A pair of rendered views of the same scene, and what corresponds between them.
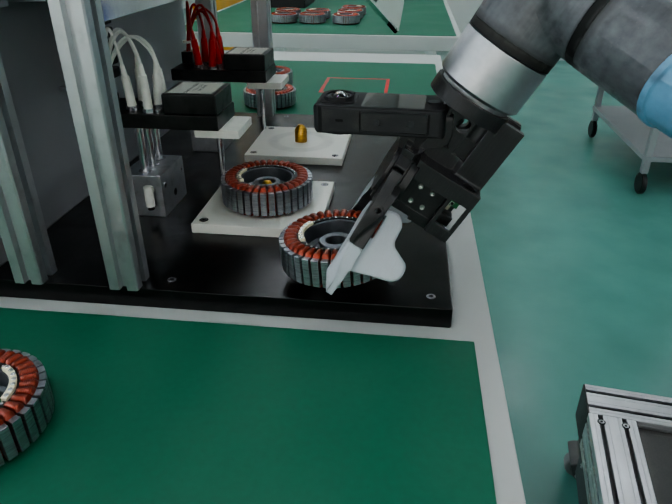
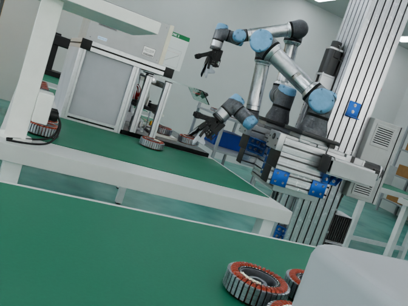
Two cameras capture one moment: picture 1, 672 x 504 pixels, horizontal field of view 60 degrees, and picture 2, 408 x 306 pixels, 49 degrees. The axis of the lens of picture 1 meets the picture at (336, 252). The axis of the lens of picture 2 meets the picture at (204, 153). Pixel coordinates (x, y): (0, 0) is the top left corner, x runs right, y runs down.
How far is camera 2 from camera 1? 187 cm
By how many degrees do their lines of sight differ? 36
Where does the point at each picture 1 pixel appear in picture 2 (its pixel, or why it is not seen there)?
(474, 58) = (221, 112)
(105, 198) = (156, 118)
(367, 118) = (203, 116)
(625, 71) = (241, 118)
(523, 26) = (229, 108)
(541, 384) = not seen: hidden behind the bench
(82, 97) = (162, 100)
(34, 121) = not seen: hidden behind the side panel
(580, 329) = not seen: hidden behind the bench
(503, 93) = (224, 118)
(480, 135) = (218, 124)
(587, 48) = (237, 114)
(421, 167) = (210, 126)
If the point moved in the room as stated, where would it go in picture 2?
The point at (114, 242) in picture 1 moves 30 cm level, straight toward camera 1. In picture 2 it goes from (153, 127) to (198, 147)
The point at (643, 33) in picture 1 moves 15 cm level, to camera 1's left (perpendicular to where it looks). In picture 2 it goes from (244, 113) to (220, 105)
